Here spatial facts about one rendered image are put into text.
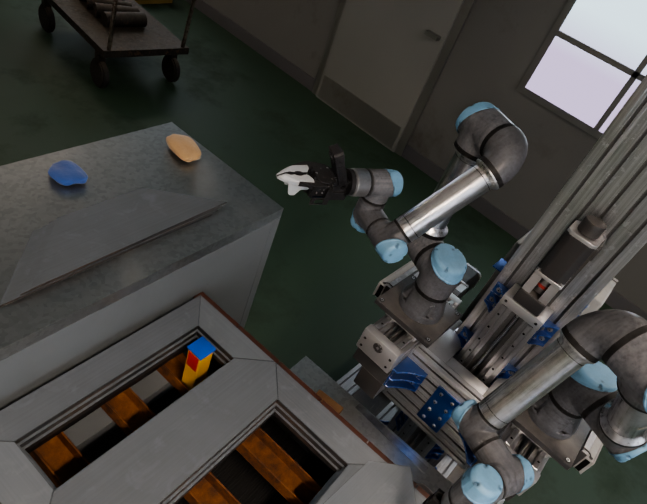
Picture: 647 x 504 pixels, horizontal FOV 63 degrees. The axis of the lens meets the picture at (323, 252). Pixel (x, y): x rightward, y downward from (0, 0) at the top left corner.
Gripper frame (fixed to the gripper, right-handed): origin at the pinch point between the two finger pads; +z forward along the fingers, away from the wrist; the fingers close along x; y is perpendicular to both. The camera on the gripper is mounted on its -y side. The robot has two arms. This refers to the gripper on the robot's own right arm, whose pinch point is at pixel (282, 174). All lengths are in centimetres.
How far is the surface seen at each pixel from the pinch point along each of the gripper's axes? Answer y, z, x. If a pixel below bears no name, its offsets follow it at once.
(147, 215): 42, 24, 24
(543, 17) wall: 24, -258, 187
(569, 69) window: 40, -272, 152
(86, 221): 41, 41, 21
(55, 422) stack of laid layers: 57, 51, -30
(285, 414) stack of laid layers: 56, -7, -40
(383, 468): 51, -28, -61
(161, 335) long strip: 58, 23, -9
